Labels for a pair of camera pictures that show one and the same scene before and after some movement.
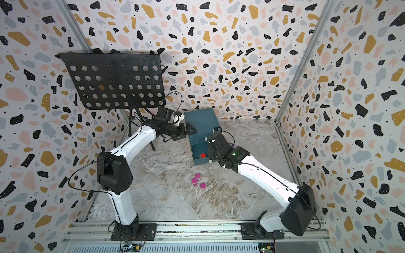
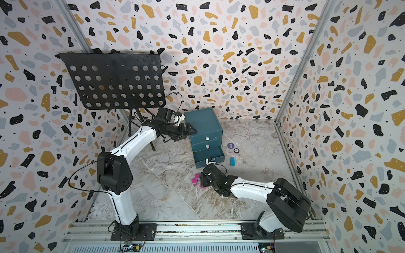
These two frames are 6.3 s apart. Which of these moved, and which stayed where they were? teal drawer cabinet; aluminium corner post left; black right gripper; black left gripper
Moved: black right gripper
Stayed: teal drawer cabinet; aluminium corner post left; black left gripper
